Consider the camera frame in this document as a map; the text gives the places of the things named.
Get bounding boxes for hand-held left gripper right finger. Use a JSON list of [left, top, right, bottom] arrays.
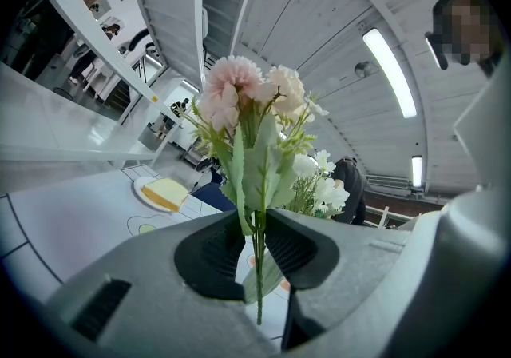
[[265, 208, 416, 358]]

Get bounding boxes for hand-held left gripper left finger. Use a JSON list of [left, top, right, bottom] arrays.
[[46, 210, 280, 358]]

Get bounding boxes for white flower bouquet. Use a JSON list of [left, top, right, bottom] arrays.
[[292, 149, 351, 220]]

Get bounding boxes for pink flower bouquet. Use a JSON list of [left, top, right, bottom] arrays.
[[181, 54, 331, 326]]

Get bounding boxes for blue chair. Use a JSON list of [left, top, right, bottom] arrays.
[[190, 181, 237, 213]]

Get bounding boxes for yellow toast slice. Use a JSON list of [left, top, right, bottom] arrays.
[[141, 177, 190, 213]]

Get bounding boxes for long ceiling light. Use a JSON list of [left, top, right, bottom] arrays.
[[361, 27, 418, 120], [410, 154, 424, 189]]

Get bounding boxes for round ceiling fixture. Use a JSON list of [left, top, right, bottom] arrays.
[[354, 61, 378, 79]]

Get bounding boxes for white metal shelving rack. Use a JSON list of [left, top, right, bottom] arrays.
[[0, 0, 209, 174]]

